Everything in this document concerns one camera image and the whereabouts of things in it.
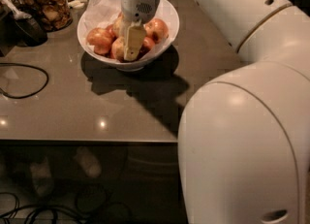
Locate small red apple middle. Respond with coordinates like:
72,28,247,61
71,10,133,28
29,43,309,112
106,24,117,40

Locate glass jar of dried chips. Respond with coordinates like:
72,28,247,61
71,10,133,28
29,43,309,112
11,0,74,33

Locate yellow-red apple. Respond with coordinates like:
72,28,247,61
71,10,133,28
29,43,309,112
110,37,124,61

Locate centre yellow apple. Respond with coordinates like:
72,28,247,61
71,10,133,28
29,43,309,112
112,16,122,38

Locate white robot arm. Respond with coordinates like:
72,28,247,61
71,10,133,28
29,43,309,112
178,0,310,224

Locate black round device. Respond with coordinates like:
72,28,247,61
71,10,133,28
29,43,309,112
15,17,47,47

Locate white slipper left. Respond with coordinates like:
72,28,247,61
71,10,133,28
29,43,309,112
29,158,54,198

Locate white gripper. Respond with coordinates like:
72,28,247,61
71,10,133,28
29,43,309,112
119,0,160,62

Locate black cable on table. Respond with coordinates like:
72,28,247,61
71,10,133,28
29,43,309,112
0,62,50,100

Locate black floor cables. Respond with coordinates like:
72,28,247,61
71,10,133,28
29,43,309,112
0,182,134,224

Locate small red apple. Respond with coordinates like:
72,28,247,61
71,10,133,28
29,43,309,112
106,24,117,40
139,37,155,55

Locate white slipper right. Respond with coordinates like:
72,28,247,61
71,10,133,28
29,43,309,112
74,146,102,178

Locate left red-yellow apple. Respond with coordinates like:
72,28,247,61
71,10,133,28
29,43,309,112
86,28,113,55

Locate white spoon handle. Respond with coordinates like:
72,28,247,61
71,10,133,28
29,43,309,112
0,0,32,20

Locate white ceramic bowl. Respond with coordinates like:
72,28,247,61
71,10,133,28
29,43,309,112
77,0,179,72

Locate white slipper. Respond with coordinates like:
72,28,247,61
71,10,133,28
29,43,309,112
29,158,54,198
74,146,102,178

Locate small red apple right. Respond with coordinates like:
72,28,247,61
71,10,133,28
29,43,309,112
139,37,155,55

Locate small white items behind bowl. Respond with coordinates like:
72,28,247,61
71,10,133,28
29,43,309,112
68,0,88,9

